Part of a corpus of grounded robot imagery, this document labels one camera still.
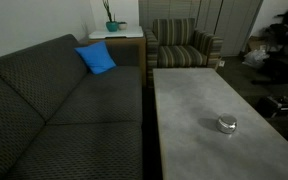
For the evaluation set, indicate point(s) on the tall thin dark plant stem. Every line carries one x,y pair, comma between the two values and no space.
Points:
108,10

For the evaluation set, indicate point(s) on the grey folding closet door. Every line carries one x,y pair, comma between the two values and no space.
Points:
232,23

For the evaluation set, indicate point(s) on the small white wall socket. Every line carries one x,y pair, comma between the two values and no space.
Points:
221,63

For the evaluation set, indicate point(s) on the brown cardboard box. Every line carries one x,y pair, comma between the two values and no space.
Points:
254,42

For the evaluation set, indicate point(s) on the blue square pillow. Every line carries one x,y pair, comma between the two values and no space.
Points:
96,57

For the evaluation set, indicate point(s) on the round silver container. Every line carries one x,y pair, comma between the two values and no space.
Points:
224,128

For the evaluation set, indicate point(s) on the striped armchair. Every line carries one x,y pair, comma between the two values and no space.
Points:
179,55

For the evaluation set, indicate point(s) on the small white pot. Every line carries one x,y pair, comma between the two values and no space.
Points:
122,26

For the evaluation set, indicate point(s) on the teal pot with green plant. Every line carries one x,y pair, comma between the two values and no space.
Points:
112,26

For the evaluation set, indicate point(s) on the black case with silver trim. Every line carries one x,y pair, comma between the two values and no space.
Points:
279,106

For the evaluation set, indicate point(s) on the dark grey patterned sofa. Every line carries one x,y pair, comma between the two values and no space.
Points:
84,100

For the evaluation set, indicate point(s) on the grey window blinds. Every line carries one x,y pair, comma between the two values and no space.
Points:
170,9

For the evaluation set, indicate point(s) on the wooden side table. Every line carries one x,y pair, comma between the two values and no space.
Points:
124,41

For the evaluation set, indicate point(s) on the white plastic bag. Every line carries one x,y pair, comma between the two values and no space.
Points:
255,59

